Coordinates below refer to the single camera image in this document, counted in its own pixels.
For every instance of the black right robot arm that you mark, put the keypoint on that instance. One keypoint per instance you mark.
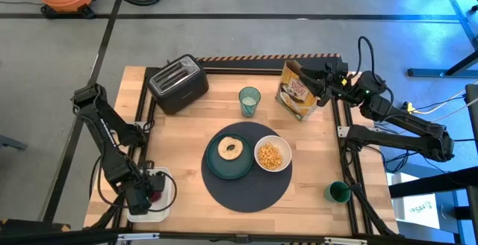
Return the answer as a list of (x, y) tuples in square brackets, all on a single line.
[(392, 138)]

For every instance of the beige bagel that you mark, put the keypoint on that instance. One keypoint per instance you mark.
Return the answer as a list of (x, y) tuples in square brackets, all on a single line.
[(224, 153)]

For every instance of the yellow cereal pieces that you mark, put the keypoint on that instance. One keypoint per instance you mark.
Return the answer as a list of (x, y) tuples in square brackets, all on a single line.
[(270, 157)]

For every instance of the silver metal bracket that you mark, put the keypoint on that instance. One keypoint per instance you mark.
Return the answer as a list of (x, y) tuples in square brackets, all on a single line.
[(345, 241), (138, 237)]

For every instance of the round dark grey placemat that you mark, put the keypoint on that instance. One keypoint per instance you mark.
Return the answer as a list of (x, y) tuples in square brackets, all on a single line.
[(246, 196)]

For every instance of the red apple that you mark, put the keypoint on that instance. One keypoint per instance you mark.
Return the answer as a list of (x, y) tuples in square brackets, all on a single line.
[(157, 196)]

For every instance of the green mug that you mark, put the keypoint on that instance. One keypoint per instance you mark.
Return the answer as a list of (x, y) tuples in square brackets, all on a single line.
[(338, 192)]

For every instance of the yellow plug power adapter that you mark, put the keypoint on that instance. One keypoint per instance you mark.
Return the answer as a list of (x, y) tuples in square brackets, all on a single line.
[(409, 107)]

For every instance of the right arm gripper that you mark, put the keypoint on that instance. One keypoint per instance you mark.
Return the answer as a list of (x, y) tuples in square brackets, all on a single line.
[(338, 84)]

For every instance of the white bowl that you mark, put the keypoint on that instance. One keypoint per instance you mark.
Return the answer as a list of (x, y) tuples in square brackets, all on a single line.
[(286, 151)]

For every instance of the yellow panda cereal box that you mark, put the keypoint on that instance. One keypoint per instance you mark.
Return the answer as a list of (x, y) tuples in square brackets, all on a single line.
[(295, 95)]

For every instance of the teal glass tumbler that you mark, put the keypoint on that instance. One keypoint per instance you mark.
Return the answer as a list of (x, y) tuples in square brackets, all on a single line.
[(249, 103)]

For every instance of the white corner bracket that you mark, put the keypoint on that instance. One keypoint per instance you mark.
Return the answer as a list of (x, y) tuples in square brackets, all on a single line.
[(343, 131)]

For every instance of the white printed box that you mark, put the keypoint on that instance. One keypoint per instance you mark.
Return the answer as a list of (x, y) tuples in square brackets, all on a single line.
[(418, 207)]

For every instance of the grey furniture foot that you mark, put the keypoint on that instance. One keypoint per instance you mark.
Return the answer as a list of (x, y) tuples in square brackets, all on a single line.
[(13, 143)]

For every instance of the white rectangular tray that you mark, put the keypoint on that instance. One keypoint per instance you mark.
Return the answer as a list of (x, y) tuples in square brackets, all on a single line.
[(149, 218)]

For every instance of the black two-slot toaster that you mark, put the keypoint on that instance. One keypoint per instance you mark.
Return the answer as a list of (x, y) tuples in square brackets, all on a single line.
[(179, 88)]

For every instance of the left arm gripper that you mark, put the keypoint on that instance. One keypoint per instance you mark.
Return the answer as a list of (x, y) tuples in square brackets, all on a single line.
[(136, 190)]

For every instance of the black aluminium table frame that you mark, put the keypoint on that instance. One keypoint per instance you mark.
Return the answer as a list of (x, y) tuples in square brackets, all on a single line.
[(242, 65)]

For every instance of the black metal beam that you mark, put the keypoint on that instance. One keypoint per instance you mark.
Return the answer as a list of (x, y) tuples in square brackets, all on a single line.
[(458, 9)]

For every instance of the black desk bar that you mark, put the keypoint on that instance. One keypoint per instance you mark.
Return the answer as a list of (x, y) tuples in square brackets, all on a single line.
[(429, 185)]

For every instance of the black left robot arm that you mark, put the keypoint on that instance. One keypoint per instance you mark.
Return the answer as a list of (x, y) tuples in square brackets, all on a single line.
[(108, 133)]

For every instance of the black metal stand foot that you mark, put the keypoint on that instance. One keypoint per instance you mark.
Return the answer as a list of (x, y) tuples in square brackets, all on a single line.
[(429, 72)]

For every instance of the dark green plate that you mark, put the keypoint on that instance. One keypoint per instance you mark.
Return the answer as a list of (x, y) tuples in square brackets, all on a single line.
[(224, 168)]

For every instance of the black case orange corners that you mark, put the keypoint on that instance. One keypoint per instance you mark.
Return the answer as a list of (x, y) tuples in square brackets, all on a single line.
[(30, 230)]

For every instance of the black upright panel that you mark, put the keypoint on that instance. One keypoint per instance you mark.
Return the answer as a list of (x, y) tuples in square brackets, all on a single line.
[(473, 125)]

